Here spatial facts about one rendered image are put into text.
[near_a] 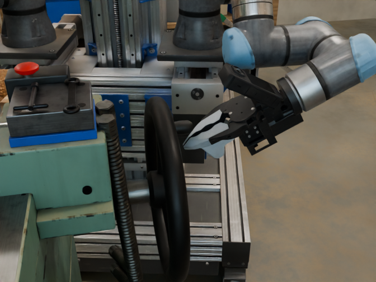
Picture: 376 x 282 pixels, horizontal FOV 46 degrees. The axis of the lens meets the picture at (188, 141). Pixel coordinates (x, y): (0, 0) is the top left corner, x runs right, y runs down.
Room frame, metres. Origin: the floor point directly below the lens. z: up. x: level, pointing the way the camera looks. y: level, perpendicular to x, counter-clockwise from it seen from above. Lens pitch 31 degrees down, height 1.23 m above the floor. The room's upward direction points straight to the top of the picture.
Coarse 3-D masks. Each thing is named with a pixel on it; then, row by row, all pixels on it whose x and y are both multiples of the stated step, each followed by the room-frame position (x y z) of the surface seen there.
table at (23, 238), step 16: (0, 112) 0.64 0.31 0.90; (0, 208) 0.40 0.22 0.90; (16, 208) 0.40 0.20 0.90; (32, 208) 0.41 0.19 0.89; (64, 208) 0.44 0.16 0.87; (80, 208) 0.44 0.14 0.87; (96, 208) 0.44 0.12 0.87; (112, 208) 0.44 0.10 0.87; (0, 224) 0.37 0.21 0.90; (16, 224) 0.37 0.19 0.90; (32, 224) 0.39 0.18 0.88; (48, 224) 0.41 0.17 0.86; (64, 224) 0.42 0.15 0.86; (80, 224) 0.42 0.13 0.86; (96, 224) 0.43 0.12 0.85; (112, 224) 0.43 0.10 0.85; (0, 240) 0.35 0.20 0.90; (16, 240) 0.35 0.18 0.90; (32, 240) 0.38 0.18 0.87; (0, 256) 0.32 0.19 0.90; (16, 256) 0.32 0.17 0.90; (32, 256) 0.36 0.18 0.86; (0, 272) 0.30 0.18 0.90; (16, 272) 0.30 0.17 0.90; (32, 272) 0.34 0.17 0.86
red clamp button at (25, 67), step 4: (20, 64) 0.53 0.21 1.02; (24, 64) 0.53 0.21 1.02; (28, 64) 0.53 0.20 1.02; (32, 64) 0.53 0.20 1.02; (36, 64) 0.54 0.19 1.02; (16, 68) 0.52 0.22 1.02; (20, 68) 0.52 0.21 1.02; (24, 68) 0.52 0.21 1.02; (28, 68) 0.52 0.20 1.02; (32, 68) 0.53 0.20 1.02; (36, 68) 0.53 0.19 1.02; (16, 72) 0.52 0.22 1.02; (20, 72) 0.52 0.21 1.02; (24, 72) 0.52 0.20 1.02; (28, 72) 0.52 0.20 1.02; (32, 72) 0.52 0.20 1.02
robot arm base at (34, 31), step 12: (12, 12) 1.21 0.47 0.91; (24, 12) 1.21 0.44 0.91; (36, 12) 1.23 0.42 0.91; (12, 24) 1.20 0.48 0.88; (24, 24) 1.20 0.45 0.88; (36, 24) 1.22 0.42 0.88; (48, 24) 1.25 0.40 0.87; (12, 36) 1.19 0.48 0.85; (24, 36) 1.19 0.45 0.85; (36, 36) 1.22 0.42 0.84; (48, 36) 1.23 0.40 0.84
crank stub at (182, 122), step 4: (184, 120) 0.67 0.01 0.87; (188, 120) 0.68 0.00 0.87; (176, 124) 0.66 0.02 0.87; (180, 124) 0.66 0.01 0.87; (184, 124) 0.66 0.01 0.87; (188, 124) 0.66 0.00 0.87; (176, 128) 0.66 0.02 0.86; (180, 128) 0.66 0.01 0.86; (184, 128) 0.66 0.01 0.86; (188, 128) 0.66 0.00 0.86; (192, 128) 0.67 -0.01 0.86; (180, 132) 0.66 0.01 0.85; (184, 132) 0.66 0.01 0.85; (188, 132) 0.66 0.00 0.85
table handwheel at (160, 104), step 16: (144, 112) 0.65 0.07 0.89; (160, 112) 0.54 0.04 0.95; (144, 128) 0.67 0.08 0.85; (160, 128) 0.51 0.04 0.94; (160, 144) 0.49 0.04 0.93; (176, 144) 0.49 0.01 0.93; (160, 160) 0.56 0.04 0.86; (176, 160) 0.47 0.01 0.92; (160, 176) 0.55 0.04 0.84; (176, 176) 0.45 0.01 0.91; (128, 192) 0.53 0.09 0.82; (144, 192) 0.54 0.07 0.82; (160, 192) 0.53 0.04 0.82; (176, 192) 0.44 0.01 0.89; (160, 208) 0.53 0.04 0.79; (176, 208) 0.43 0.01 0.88; (160, 224) 0.60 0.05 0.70; (176, 224) 0.42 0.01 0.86; (160, 240) 0.57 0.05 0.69; (176, 240) 0.42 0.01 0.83; (160, 256) 0.53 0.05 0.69; (176, 256) 0.42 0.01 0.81; (176, 272) 0.42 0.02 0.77
